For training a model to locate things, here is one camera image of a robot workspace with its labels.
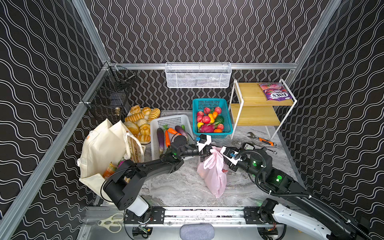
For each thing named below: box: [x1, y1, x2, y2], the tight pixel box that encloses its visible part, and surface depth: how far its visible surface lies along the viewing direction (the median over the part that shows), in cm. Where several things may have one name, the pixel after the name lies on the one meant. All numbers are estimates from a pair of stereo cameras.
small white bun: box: [137, 118, 148, 127], surface depth 112 cm
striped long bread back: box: [125, 112, 145, 122], surface depth 115 cm
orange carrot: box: [163, 124, 182, 148], surface depth 108 cm
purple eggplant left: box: [156, 127, 165, 154], surface depth 103 cm
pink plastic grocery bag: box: [197, 146, 228, 199], surface depth 71 cm
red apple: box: [202, 115, 211, 124], surface depth 108 cm
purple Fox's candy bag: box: [258, 82, 293, 102], surface depth 83 cm
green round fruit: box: [215, 115, 225, 124], surface depth 109 cm
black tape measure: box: [242, 142, 255, 151], surface depth 100 cm
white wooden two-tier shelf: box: [228, 79, 298, 140], surface depth 85 cm
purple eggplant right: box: [175, 125, 187, 136], surface depth 108 cm
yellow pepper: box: [208, 113, 215, 124], surface depth 111 cm
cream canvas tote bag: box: [77, 119, 146, 200], surface depth 76 cm
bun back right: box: [141, 106, 152, 116], surface depth 119 cm
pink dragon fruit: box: [200, 123, 215, 133], surface depth 102 cm
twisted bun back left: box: [130, 105, 141, 115], surface depth 119 cm
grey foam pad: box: [179, 223, 215, 240], surface depth 69 cm
